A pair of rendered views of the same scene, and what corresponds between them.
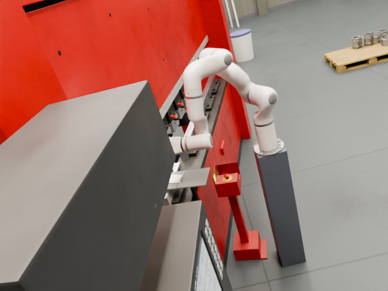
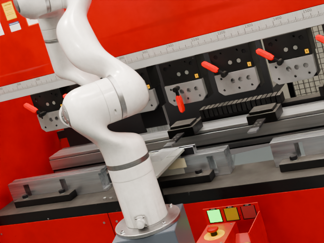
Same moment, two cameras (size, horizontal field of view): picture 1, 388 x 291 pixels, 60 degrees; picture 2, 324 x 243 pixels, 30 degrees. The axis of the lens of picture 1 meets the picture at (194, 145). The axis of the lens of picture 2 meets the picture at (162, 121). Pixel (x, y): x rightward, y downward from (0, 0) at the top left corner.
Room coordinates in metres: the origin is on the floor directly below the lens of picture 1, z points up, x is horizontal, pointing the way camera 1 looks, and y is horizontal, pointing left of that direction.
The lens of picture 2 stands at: (2.15, -2.02, 1.62)
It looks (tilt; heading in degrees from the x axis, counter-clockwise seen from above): 13 degrees down; 98
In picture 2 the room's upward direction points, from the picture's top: 17 degrees counter-clockwise
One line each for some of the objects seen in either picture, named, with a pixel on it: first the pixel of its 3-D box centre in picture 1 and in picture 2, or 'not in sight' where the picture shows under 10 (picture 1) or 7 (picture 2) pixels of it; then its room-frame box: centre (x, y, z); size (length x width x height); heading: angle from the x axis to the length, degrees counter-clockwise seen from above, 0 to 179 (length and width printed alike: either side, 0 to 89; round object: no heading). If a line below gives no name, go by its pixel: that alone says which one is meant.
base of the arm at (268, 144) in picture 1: (266, 135); (138, 192); (1.81, -0.45, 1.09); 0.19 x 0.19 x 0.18
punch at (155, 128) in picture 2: not in sight; (155, 119); (1.82, 0.24, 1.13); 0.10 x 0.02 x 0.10; 160
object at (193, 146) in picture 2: not in sight; (171, 152); (1.84, 0.23, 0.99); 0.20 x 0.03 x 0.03; 160
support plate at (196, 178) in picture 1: (187, 178); (150, 165); (1.77, 0.10, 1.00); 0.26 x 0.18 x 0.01; 70
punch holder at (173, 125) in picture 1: (168, 118); (236, 67); (2.17, 0.11, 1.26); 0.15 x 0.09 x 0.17; 160
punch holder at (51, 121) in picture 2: not in sight; (56, 107); (1.42, 0.38, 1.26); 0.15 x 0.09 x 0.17; 160
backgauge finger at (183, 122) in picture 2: not in sight; (178, 133); (1.87, 0.40, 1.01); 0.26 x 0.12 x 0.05; 70
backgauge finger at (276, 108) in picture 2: not in sight; (260, 118); (2.20, 0.28, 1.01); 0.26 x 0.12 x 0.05; 70
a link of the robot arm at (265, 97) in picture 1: (264, 105); (103, 125); (1.78, -0.46, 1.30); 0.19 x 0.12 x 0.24; 25
